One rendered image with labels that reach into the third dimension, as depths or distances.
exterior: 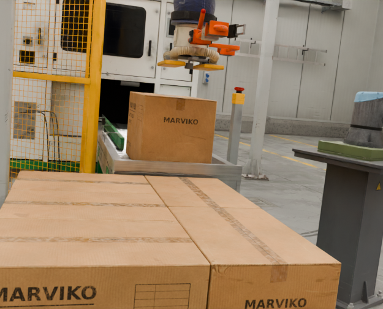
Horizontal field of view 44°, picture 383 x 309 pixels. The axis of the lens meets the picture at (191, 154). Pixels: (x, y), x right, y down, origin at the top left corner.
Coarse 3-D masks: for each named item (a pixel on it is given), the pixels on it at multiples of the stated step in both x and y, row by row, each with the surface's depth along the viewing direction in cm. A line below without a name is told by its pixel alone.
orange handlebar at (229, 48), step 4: (216, 28) 175; (220, 28) 175; (224, 28) 175; (200, 32) 199; (196, 36) 209; (200, 36) 202; (188, 40) 229; (212, 44) 244; (216, 44) 245; (220, 44) 245; (224, 44) 246; (228, 48) 247; (232, 48) 247; (236, 48) 247; (228, 52) 269
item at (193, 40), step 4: (192, 32) 211; (196, 32) 210; (192, 36) 212; (192, 40) 211; (196, 40) 211; (200, 40) 211; (204, 40) 211; (208, 40) 212; (196, 44) 219; (200, 44) 219; (204, 44) 219; (208, 44) 217
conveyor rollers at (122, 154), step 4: (104, 128) 455; (104, 132) 419; (120, 132) 432; (124, 132) 433; (108, 136) 394; (124, 136) 406; (112, 140) 368; (124, 140) 372; (112, 144) 343; (124, 144) 353; (116, 148) 325; (124, 148) 327; (120, 152) 309; (124, 152) 310; (120, 156) 291; (124, 156) 292; (128, 156) 293
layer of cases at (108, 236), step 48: (48, 192) 188; (96, 192) 196; (144, 192) 203; (192, 192) 212; (0, 240) 130; (48, 240) 133; (96, 240) 137; (144, 240) 141; (192, 240) 146; (240, 240) 149; (288, 240) 154; (0, 288) 114; (48, 288) 116; (96, 288) 120; (144, 288) 123; (192, 288) 126; (240, 288) 130; (288, 288) 134; (336, 288) 138
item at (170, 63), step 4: (164, 60) 224; (168, 60) 222; (172, 60) 225; (176, 60) 225; (180, 60) 225; (160, 64) 241; (164, 64) 230; (168, 64) 227; (172, 64) 223; (176, 64) 223; (180, 64) 223; (184, 64) 224
